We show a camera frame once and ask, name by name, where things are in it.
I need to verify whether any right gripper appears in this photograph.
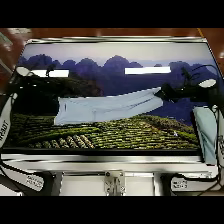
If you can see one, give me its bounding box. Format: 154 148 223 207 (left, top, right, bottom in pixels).
154 82 178 103

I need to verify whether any pale blue shirt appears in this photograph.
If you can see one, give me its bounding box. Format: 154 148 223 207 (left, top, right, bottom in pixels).
53 86 165 126

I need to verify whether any silver frame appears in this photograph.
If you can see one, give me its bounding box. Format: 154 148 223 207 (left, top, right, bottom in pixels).
1 153 219 197

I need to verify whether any black cable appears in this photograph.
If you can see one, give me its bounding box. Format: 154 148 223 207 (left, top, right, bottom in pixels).
189 64 221 80
0 158 38 188

